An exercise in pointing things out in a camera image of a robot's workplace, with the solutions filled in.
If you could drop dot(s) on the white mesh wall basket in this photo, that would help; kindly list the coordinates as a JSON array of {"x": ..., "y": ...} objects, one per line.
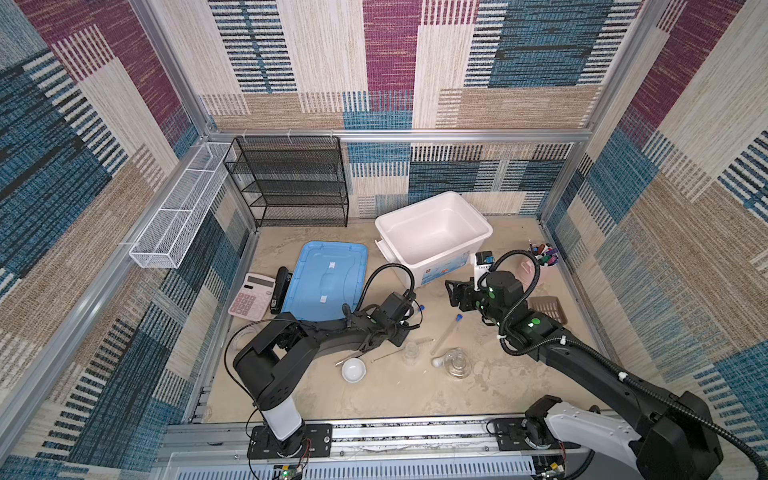
[{"x": 164, "y": 243}]

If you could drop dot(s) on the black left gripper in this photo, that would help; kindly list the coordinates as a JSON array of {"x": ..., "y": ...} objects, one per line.
[{"x": 400, "y": 337}]

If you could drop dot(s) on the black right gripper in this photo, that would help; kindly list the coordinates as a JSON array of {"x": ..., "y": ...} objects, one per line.
[{"x": 465, "y": 289}]

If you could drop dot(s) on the blue plastic bin lid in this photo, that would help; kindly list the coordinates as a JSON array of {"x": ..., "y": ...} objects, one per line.
[{"x": 327, "y": 275}]

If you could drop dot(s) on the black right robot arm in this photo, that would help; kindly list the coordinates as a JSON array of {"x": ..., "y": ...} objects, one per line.
[{"x": 659, "y": 434}]

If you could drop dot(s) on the black wire shelf rack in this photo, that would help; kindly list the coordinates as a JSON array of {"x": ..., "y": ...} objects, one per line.
[{"x": 290, "y": 181}]

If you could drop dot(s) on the clear glass flask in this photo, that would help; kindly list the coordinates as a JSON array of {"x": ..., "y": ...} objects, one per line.
[{"x": 457, "y": 364}]

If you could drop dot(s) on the pink metal pen bucket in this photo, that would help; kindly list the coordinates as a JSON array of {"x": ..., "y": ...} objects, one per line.
[{"x": 546, "y": 257}]

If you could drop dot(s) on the brown plastic scoop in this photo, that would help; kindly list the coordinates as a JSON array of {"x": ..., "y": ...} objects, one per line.
[{"x": 550, "y": 306}]

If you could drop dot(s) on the black metal tongs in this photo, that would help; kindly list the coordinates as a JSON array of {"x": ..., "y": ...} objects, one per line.
[{"x": 349, "y": 357}]

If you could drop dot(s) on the black stapler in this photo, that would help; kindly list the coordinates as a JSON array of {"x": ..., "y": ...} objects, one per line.
[{"x": 282, "y": 282}]

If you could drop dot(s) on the white ceramic mortar bowl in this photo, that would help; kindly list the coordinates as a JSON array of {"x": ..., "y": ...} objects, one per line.
[{"x": 353, "y": 370}]

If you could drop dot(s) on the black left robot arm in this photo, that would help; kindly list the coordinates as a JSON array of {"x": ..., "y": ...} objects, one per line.
[{"x": 272, "y": 364}]

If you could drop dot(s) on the pink calculator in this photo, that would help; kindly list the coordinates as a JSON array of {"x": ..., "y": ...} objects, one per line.
[{"x": 253, "y": 298}]

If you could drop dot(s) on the white plastic storage bin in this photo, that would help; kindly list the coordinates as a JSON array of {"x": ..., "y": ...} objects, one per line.
[{"x": 432, "y": 237}]

